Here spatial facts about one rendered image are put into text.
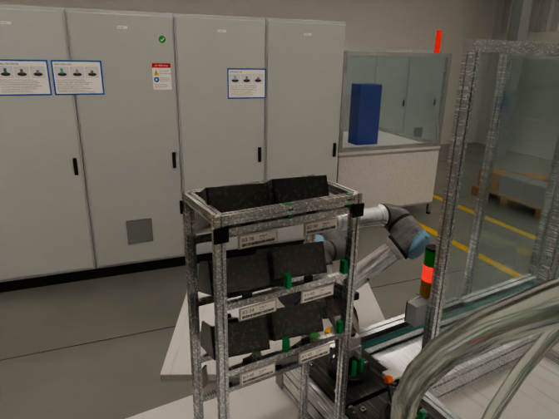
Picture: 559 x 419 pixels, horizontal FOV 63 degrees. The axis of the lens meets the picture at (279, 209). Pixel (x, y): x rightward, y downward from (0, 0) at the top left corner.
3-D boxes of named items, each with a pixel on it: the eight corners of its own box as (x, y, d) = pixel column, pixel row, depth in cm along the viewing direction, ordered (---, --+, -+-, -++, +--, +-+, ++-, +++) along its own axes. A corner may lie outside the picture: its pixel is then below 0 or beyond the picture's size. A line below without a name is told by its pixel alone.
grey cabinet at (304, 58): (248, 237, 512) (247, 21, 439) (312, 228, 540) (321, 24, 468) (264, 255, 465) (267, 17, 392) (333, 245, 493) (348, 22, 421)
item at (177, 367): (190, 287, 229) (190, 282, 228) (367, 287, 232) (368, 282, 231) (160, 381, 163) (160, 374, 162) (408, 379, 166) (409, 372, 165)
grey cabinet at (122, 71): (81, 258, 449) (47, 12, 377) (176, 246, 483) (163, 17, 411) (81, 283, 402) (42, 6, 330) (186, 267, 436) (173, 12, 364)
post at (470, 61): (417, 380, 146) (462, 51, 114) (423, 377, 148) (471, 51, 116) (423, 386, 144) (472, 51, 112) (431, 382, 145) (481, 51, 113)
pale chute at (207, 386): (195, 395, 134) (194, 379, 136) (239, 386, 138) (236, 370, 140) (207, 383, 110) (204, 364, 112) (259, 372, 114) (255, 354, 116)
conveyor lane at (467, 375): (296, 388, 156) (297, 363, 153) (462, 323, 196) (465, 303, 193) (348, 447, 133) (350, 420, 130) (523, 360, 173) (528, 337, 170)
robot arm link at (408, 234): (311, 295, 197) (413, 219, 191) (328, 323, 189) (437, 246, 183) (300, 288, 187) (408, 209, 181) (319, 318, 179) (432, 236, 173)
